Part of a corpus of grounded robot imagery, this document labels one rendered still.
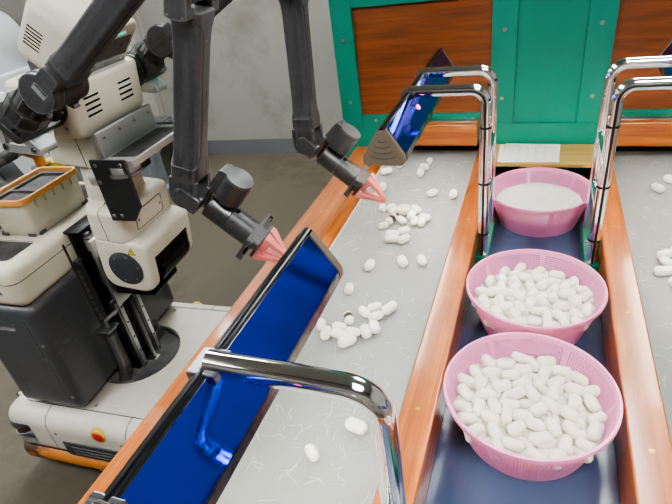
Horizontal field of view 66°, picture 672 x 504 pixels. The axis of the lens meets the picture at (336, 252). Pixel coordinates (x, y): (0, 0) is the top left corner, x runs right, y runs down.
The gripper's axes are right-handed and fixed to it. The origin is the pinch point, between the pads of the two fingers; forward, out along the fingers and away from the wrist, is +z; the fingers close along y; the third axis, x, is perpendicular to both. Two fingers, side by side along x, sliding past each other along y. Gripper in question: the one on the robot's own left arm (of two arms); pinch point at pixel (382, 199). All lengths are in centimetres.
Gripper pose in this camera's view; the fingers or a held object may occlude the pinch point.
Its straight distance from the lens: 135.6
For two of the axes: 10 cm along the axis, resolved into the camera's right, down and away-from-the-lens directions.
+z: 8.0, 6.0, 0.9
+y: 3.3, -5.5, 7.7
